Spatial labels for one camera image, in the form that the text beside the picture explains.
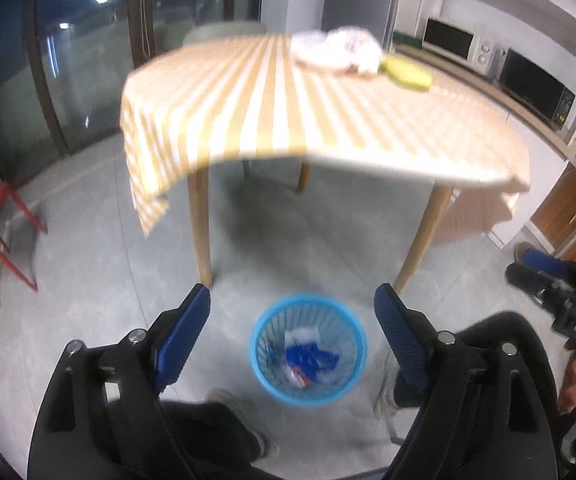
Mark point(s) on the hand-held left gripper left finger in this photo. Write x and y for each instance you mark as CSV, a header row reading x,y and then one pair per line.
x,y
182,335

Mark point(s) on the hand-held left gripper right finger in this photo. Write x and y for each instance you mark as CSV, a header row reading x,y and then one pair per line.
x,y
400,345

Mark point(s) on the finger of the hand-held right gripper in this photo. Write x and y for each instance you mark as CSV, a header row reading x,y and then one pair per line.
x,y
528,282
543,261

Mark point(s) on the blue plastic wastebasket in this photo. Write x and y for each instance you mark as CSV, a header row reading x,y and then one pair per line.
x,y
268,330

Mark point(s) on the wooden floor cabinet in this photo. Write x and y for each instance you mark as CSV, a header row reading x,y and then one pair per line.
x,y
563,210

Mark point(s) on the person's right shoe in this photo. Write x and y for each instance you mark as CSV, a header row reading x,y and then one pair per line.
x,y
385,400

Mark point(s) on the person's shoe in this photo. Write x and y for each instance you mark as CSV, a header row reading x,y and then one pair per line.
x,y
385,400
269,447

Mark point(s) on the person's left leg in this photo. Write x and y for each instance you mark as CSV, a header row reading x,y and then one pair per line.
x,y
217,435

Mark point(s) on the wooden table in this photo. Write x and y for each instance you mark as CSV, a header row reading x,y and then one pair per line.
x,y
200,220

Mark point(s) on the person's left shoe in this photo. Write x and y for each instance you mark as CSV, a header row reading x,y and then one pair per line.
x,y
269,447

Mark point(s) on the wooden countertop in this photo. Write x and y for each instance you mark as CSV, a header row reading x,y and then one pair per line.
x,y
518,110

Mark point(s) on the black oven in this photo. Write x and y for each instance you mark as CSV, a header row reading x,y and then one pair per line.
x,y
533,85

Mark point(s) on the yellow sponge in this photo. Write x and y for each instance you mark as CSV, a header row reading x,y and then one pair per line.
x,y
408,75

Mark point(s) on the yellow checkered tablecloth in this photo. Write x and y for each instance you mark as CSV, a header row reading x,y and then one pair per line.
x,y
248,110

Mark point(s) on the white microwave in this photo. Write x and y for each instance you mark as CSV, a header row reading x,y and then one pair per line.
x,y
448,40

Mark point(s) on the dark green tray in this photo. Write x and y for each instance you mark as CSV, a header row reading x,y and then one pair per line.
x,y
408,39

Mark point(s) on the dark framed glass window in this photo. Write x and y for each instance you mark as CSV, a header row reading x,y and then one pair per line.
x,y
82,85

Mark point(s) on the green chair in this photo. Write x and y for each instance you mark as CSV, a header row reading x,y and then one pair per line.
x,y
207,35

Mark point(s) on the grey refrigerator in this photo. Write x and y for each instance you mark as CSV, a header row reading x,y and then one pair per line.
x,y
358,0

